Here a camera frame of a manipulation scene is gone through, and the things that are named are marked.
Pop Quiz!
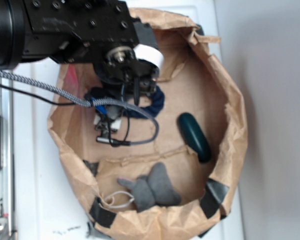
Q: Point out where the white string loop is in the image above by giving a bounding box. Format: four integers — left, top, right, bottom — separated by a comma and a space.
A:
101, 190, 135, 209

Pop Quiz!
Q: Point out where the dark green oval case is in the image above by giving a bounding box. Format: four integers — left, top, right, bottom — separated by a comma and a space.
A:
177, 112, 212, 163

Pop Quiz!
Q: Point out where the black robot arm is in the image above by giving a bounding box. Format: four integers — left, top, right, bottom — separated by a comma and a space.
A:
0, 0, 163, 98

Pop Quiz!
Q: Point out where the grey braided cable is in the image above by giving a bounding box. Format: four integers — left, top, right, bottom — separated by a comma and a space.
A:
0, 67, 160, 146

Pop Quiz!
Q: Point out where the brown paper bag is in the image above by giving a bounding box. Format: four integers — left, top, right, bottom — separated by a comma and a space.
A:
47, 8, 248, 240

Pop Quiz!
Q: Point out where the grey plush elephant toy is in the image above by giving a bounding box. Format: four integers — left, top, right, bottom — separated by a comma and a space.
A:
117, 162, 182, 212

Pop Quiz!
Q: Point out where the aluminium frame rail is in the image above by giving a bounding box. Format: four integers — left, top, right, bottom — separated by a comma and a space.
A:
0, 77, 18, 240

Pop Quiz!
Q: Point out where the thin black cable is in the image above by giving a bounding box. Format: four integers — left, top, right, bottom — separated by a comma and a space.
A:
0, 79, 91, 107

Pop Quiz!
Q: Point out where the white plastic tray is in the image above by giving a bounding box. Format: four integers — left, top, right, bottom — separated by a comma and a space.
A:
13, 0, 245, 240

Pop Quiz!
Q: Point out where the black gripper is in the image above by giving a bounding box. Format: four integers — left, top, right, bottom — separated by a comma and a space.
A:
93, 22, 163, 99

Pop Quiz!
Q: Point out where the dark blue twisted rope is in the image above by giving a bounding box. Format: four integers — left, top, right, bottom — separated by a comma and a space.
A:
123, 84, 165, 119

